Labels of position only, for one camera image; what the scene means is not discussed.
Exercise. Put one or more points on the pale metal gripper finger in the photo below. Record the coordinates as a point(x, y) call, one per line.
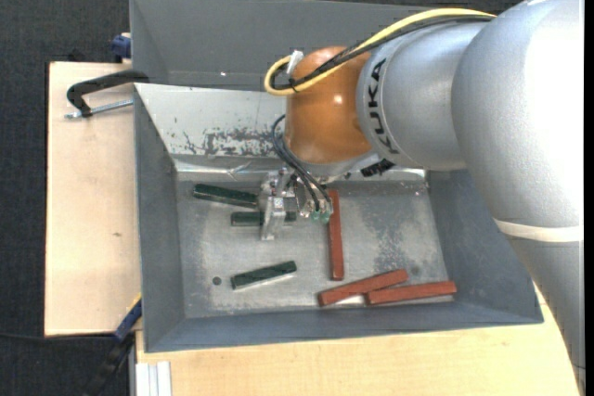
point(277, 218)
point(266, 222)

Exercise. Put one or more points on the dark green flat block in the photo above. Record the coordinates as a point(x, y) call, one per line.
point(223, 195)
point(262, 274)
point(246, 219)

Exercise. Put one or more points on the grey metal bin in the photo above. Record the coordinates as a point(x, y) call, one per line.
point(260, 255)

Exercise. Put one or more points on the red-brown flat block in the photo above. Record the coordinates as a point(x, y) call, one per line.
point(336, 241)
point(413, 292)
point(357, 288)

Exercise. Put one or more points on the pale flat board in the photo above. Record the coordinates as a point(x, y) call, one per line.
point(88, 208)

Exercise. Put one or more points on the black cylinder on white bracket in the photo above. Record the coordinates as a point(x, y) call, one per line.
point(375, 169)

